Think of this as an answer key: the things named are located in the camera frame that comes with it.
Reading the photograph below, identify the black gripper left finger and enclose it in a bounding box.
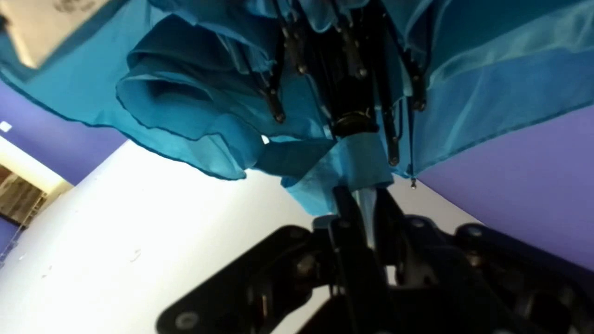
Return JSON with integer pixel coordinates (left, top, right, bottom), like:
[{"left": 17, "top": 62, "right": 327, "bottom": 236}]
[{"left": 154, "top": 184, "right": 397, "bottom": 334}]

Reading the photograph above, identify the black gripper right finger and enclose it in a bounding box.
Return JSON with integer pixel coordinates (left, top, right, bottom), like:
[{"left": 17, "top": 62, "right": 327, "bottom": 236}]
[{"left": 373, "top": 186, "right": 594, "bottom": 334}]

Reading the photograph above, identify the blue folding umbrella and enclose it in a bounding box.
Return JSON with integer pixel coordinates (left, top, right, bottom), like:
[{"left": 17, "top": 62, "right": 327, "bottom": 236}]
[{"left": 0, "top": 0, "right": 594, "bottom": 249}]

